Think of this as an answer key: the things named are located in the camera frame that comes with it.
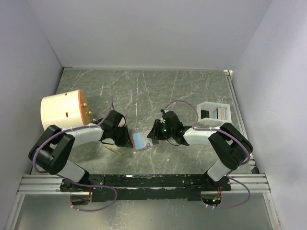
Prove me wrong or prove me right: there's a brown leather card holder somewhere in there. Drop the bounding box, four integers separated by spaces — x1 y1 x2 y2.
131 130 163 152

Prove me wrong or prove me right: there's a black VIP card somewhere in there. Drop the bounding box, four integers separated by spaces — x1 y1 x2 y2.
201 110 210 119

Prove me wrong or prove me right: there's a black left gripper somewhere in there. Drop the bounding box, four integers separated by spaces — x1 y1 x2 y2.
111 124 134 148

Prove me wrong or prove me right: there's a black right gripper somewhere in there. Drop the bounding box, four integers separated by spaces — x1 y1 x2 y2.
147 119 174 140

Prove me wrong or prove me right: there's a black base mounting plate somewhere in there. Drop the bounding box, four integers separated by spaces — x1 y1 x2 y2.
60 174 231 202

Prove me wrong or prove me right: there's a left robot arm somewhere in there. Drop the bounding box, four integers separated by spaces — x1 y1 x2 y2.
28 110 133 191

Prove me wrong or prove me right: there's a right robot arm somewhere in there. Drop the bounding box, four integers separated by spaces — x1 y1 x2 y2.
147 110 253 191

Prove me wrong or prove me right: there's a silver VIP card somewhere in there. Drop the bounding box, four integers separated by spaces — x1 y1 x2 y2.
132 131 153 150

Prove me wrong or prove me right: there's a white card storage box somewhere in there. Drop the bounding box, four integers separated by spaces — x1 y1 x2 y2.
196 102 232 127

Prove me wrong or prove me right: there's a gold pencil stick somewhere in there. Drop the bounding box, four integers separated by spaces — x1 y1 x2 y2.
105 145 122 156

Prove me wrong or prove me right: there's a white cylinder toy with studs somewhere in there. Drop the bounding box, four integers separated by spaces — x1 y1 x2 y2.
40 90 92 130

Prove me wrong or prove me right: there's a stack of cards in box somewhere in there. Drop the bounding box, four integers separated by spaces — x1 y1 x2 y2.
216 107 228 120

